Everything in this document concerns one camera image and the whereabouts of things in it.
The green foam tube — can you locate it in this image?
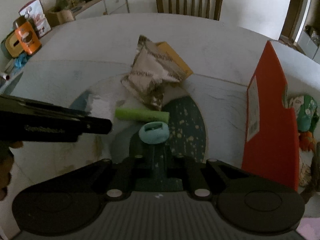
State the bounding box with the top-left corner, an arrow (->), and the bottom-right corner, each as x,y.
115,108 -> 170,124

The teal small case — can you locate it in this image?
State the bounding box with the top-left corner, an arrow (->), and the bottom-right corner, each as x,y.
138,121 -> 170,145

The patterned paper snack bag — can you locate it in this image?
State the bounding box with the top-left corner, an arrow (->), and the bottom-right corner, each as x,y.
121,35 -> 187,111

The green tissue box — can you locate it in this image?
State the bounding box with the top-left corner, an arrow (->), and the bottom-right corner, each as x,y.
1,30 -> 24,59

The orange snack jar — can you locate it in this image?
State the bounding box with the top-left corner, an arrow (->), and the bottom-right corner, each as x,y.
13,16 -> 42,56

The red white gift bag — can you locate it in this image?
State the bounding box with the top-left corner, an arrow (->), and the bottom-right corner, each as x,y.
18,0 -> 51,38

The white drawer cabinet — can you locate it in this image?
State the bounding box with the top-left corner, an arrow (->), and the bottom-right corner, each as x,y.
47,0 -> 130,27

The dark green round mat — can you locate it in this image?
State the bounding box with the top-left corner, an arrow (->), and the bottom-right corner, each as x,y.
129,96 -> 207,163

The dark wooden chair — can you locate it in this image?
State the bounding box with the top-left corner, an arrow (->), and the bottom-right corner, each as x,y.
156,0 -> 223,21

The red white cardboard box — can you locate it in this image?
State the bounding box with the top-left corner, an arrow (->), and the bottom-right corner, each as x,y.
241,39 -> 320,192

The green patterned pouch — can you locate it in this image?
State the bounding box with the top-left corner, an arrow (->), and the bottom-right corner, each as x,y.
289,94 -> 319,133

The orange flower toy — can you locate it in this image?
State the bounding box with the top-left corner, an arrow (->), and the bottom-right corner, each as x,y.
299,131 -> 316,152

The dark brown door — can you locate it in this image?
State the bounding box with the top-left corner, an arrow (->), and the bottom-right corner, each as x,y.
280,0 -> 303,40

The white wall cabinet unit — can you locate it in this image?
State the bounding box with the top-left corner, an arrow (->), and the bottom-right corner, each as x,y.
297,0 -> 319,63

